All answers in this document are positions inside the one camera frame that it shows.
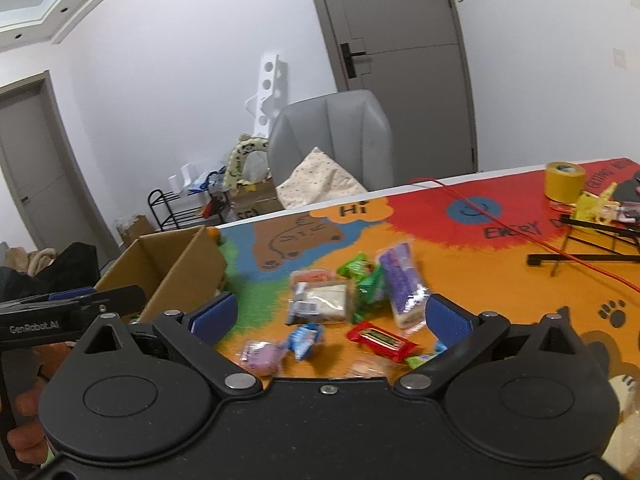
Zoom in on printed cardboard floor box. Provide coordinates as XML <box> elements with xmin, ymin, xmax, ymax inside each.
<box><xmin>227</xmin><ymin>180</ymin><xmax>281</xmax><ymax>224</ymax></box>

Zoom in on person's left hand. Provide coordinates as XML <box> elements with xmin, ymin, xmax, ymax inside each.
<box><xmin>0</xmin><ymin>342</ymin><xmax>76</xmax><ymax>468</ymax></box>

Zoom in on white perforated rack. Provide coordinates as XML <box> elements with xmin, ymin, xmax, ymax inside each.
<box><xmin>244</xmin><ymin>52</ymin><xmax>291</xmax><ymax>136</ymax></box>

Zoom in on dotted beige cushion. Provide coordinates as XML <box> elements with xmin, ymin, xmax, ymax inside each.
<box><xmin>276</xmin><ymin>146</ymin><xmax>369</xmax><ymax>209</ymax></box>

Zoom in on grey chair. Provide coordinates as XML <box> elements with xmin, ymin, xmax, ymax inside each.
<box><xmin>267</xmin><ymin>90</ymin><xmax>393</xmax><ymax>197</ymax></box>

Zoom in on clear snack packet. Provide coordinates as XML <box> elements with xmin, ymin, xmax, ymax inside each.
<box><xmin>347</xmin><ymin>357</ymin><xmax>388</xmax><ymax>380</ymax></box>

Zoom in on yellow tape roll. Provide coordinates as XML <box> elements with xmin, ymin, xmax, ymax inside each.
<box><xmin>544</xmin><ymin>161</ymin><xmax>587</xmax><ymax>202</ymax></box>

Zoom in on pink snack packet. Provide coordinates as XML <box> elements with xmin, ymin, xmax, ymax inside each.
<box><xmin>240</xmin><ymin>340</ymin><xmax>288</xmax><ymax>377</ymax></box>

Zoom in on red cable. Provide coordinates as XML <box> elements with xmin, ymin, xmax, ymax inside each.
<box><xmin>410</xmin><ymin>177</ymin><xmax>640</xmax><ymax>293</ymax></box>

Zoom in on dark cloth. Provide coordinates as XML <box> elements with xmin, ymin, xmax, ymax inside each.
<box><xmin>47</xmin><ymin>242</ymin><xmax>102</xmax><ymax>291</ymax></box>

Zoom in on yellow spotted plush toy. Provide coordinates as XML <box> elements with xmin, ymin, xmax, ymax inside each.
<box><xmin>223</xmin><ymin>132</ymin><xmax>271</xmax><ymax>192</ymax></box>

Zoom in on grey side door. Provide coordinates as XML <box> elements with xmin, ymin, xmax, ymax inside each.
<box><xmin>0</xmin><ymin>71</ymin><xmax>123</xmax><ymax>271</ymax></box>

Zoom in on orange-red snack packet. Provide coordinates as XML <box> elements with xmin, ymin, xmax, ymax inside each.
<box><xmin>290</xmin><ymin>269</ymin><xmax>337</xmax><ymax>288</ymax></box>

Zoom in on black shoe rack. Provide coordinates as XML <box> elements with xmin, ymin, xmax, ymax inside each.
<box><xmin>148</xmin><ymin>188</ymin><xmax>231</xmax><ymax>233</ymax></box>

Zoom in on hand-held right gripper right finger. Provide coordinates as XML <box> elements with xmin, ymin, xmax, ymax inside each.
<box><xmin>394</xmin><ymin>294</ymin><xmax>599</xmax><ymax>397</ymax></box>

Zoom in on yellow crumpled wrapper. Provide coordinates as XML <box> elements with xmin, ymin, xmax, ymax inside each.
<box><xmin>575</xmin><ymin>182</ymin><xmax>621</xmax><ymax>223</ymax></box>

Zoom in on purple bread packet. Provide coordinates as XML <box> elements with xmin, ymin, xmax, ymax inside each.
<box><xmin>377</xmin><ymin>242</ymin><xmax>431</xmax><ymax>333</ymax></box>

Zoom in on clear sandwich packet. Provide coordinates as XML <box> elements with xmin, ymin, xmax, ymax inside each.
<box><xmin>285</xmin><ymin>281</ymin><xmax>356</xmax><ymax>326</ymax></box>

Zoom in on black door handle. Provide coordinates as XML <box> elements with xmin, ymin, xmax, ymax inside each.
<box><xmin>340</xmin><ymin>42</ymin><xmax>368</xmax><ymax>79</ymax></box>

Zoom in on beige plush cloth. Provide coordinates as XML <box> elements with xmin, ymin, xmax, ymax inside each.
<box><xmin>4</xmin><ymin>247</ymin><xmax>57</xmax><ymax>277</ymax></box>

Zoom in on blue and white snack packet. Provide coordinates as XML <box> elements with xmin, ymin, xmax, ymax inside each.
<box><xmin>286</xmin><ymin>323</ymin><xmax>325</xmax><ymax>361</ymax></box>

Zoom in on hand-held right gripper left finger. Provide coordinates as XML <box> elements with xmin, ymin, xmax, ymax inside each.
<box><xmin>75</xmin><ymin>291</ymin><xmax>263</xmax><ymax>397</ymax></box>

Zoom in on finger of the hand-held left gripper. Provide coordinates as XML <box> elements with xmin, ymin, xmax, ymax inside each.
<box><xmin>47</xmin><ymin>285</ymin><xmax>147</xmax><ymax>311</ymax></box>

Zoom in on small brown floor box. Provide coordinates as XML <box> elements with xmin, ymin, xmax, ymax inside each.
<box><xmin>117</xmin><ymin>215</ymin><xmax>156</xmax><ymax>249</ymax></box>

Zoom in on red snack bar packet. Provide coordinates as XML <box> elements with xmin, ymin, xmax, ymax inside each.
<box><xmin>346</xmin><ymin>321</ymin><xmax>418</xmax><ymax>362</ymax></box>

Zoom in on black metal stand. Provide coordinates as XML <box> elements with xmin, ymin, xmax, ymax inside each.
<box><xmin>527</xmin><ymin>212</ymin><xmax>640</xmax><ymax>277</ymax></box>

